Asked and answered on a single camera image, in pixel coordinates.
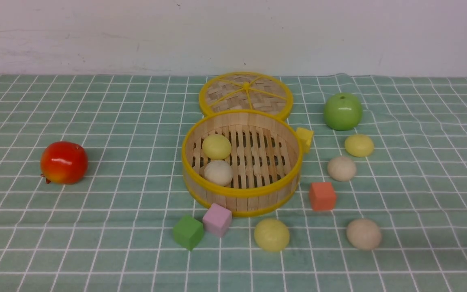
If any white bun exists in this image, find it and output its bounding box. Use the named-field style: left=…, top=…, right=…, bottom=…
left=327, top=156, right=357, bottom=181
left=345, top=218, right=382, bottom=251
left=203, top=160, right=234, bottom=186

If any yellow bun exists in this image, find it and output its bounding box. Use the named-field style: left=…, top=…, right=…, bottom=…
left=344, top=134, right=375, bottom=157
left=202, top=134, right=231, bottom=160
left=254, top=218, right=290, bottom=253

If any yellow bun front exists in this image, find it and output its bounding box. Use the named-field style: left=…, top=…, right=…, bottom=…
left=254, top=218, right=290, bottom=253

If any bamboo steamer tray yellow rim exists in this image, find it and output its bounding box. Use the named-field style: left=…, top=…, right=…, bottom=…
left=181, top=110, right=309, bottom=217

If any bamboo steamer lid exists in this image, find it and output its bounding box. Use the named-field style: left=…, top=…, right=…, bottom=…
left=198, top=72, right=293, bottom=121

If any orange foam cube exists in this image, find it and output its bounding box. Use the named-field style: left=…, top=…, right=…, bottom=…
left=309, top=181, right=337, bottom=211

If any green apple toy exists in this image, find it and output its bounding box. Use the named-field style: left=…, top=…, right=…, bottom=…
left=323, top=92, right=363, bottom=131

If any yellow foam cube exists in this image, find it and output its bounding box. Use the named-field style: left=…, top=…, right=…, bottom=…
left=296, top=127, right=314, bottom=153

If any pink foam cube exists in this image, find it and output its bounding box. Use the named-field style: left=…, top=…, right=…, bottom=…
left=202, top=203, right=232, bottom=237

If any green foam cube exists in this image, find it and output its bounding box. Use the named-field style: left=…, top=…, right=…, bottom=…
left=172, top=215, right=204, bottom=251

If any green checkered tablecloth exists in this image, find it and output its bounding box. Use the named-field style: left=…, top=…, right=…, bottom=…
left=0, top=74, right=467, bottom=292

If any red pomegranate toy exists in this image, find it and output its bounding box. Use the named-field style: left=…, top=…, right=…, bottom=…
left=40, top=141, right=88, bottom=185

